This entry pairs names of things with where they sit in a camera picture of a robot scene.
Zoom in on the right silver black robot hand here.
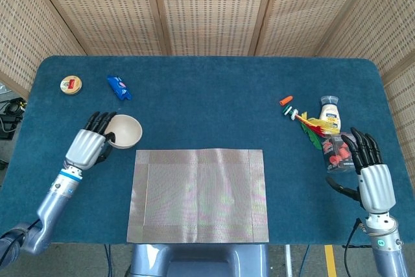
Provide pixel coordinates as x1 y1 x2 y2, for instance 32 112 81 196
325 126 397 215

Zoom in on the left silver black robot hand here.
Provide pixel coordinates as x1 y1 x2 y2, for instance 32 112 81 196
64 111 117 171

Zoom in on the white bowl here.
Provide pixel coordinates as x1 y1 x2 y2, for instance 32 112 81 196
104 114 143 150

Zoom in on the grey woven placemat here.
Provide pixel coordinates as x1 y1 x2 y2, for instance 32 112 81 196
126 148 270 244

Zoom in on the clear box with red toys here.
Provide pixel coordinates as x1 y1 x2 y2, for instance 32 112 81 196
320 132 357 174

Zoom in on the round tin with red label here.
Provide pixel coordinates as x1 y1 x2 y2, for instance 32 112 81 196
59 75 83 97

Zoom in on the blue snack packet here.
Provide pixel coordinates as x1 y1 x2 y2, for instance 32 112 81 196
107 75 133 102

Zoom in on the mayonnaise squeeze bottle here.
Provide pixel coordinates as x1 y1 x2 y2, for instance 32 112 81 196
318 95 344 135

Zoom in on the colourful feather shuttlecock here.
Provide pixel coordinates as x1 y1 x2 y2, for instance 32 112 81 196
281 104 341 151

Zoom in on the metal table leg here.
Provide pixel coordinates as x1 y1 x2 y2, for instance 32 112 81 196
283 244 294 277

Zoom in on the blue carpet table cover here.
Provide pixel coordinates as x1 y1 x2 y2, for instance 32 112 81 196
0 55 415 246

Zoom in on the blue-grey robot torso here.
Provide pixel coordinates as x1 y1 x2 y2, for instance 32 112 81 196
126 243 270 277

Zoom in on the woven bamboo folding screen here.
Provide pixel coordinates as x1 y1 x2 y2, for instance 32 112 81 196
0 0 415 161

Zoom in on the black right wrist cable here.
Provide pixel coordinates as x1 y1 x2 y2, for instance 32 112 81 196
343 217 369 277

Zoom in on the black cable bundle on floor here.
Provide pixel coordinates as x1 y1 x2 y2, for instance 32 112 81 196
0 97 27 141

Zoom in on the blue cable under table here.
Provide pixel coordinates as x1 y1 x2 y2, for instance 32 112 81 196
298 244 311 277
103 244 113 277

